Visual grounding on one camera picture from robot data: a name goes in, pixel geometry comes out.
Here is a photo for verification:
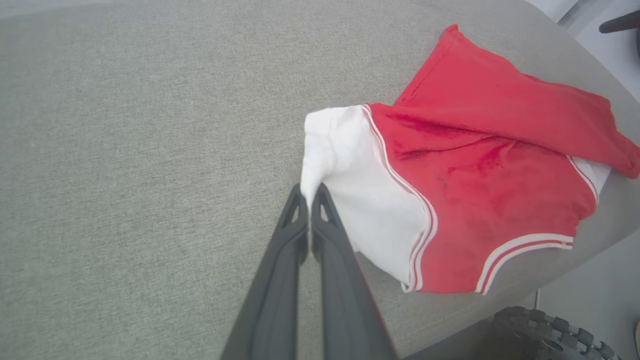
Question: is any black chair base leg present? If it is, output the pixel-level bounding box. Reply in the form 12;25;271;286
599;10;640;35

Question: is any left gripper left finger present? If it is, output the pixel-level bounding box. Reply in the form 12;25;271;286
220;183;309;360

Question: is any red and white garment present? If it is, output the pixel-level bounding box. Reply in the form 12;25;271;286
300;24;640;296

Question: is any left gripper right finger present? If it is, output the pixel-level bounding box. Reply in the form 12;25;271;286
311;183;399;360

